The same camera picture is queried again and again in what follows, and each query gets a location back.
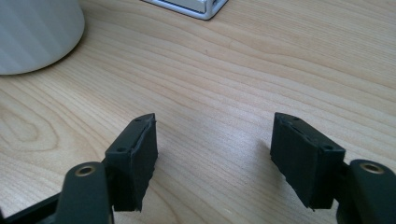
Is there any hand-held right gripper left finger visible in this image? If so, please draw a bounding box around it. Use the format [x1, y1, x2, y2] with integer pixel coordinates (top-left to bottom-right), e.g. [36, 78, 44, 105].
[104, 112, 159, 213]

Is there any white ribbed round container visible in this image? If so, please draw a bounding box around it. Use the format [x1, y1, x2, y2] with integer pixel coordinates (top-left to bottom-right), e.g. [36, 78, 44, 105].
[0, 0, 86, 77]

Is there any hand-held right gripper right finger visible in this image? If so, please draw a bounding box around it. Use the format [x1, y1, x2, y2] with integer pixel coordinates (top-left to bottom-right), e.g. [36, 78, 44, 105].
[269, 112, 347, 210]

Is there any silver metal box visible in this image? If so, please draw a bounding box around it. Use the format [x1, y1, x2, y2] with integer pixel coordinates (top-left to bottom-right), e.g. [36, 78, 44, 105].
[141, 0, 230, 21]

